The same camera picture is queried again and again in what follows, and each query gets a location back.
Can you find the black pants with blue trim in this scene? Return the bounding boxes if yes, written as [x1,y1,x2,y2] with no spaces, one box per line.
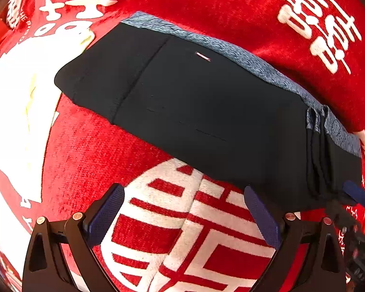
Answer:
[54,12,362,211]

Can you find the red bedspread with white characters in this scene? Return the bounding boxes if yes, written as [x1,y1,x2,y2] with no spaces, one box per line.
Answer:
[0,0,365,291]

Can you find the red embroidered pillow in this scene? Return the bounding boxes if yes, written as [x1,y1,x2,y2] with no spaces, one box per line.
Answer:
[339,155,365,291]

